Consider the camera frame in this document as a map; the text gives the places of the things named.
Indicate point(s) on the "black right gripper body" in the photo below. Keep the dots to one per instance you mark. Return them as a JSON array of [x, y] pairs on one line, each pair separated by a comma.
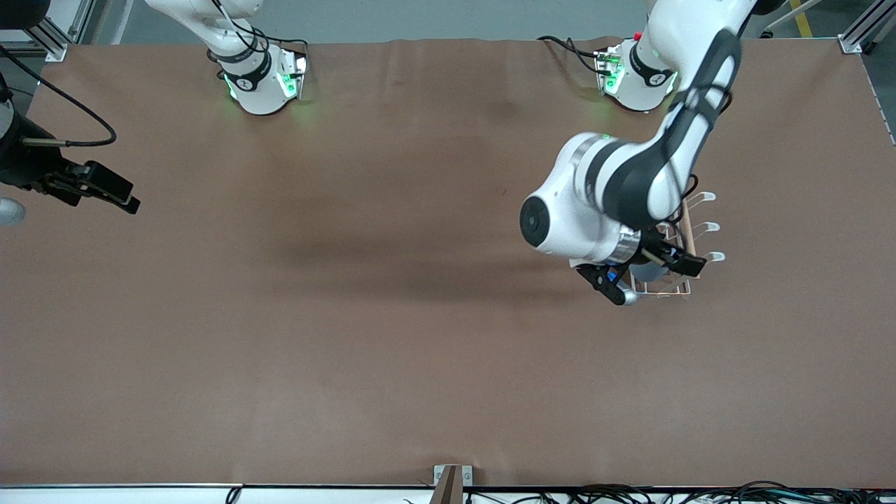
[[26, 168]]

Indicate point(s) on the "light blue plastic cup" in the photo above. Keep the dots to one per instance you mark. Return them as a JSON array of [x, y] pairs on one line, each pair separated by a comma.
[[647, 271]]

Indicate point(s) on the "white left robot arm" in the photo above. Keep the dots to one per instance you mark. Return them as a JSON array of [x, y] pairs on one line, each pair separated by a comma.
[[560, 224]]

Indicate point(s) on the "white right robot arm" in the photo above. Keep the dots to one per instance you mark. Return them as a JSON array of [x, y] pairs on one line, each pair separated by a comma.
[[259, 91]]

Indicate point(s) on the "white metal tube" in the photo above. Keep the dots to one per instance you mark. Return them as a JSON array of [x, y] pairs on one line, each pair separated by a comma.
[[787, 19]]

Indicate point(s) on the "aluminium frame profile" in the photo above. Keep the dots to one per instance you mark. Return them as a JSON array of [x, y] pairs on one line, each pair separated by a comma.
[[864, 24], [54, 46]]

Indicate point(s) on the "grey metal mounting bracket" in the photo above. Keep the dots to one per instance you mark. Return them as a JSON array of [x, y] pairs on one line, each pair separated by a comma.
[[466, 476]]

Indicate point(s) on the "brown camera post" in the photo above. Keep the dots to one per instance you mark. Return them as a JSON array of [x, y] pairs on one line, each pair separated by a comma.
[[448, 490]]

